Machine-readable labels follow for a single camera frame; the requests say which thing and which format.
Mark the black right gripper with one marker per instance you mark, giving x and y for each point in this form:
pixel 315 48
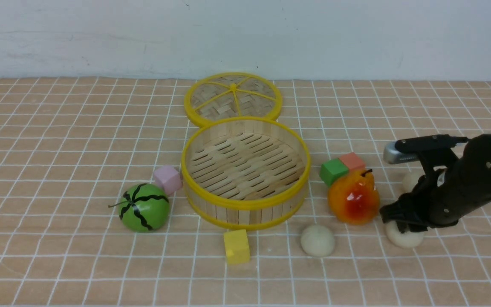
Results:
pixel 445 193

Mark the white bun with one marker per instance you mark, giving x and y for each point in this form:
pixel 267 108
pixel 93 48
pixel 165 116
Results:
pixel 317 241
pixel 410 180
pixel 406 240

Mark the bamboo steamer tray yellow rim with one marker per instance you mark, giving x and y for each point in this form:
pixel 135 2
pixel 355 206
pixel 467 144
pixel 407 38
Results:
pixel 245 173

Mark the bamboo steamer lid yellow rim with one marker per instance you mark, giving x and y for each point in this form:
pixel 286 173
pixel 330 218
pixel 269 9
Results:
pixel 232 94

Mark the orange toy pear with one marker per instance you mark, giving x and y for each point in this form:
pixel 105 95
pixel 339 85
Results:
pixel 354 198

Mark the salmon foam cube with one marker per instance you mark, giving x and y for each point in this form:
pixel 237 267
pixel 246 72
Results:
pixel 352 161

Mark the green foam cube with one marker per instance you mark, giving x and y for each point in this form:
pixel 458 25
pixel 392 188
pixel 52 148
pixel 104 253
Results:
pixel 332 170

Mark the yellow foam block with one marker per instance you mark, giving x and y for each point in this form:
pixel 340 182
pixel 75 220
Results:
pixel 237 247

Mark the pink foam cube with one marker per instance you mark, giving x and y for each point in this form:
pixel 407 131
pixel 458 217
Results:
pixel 168 179

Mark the green toy watermelon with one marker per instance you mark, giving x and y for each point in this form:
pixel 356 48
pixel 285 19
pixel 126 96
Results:
pixel 144 207

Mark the checkered orange tablecloth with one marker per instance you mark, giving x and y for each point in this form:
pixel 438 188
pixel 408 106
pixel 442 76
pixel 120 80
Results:
pixel 70 146

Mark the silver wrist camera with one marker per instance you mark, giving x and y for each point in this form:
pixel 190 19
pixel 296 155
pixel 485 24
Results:
pixel 434 148

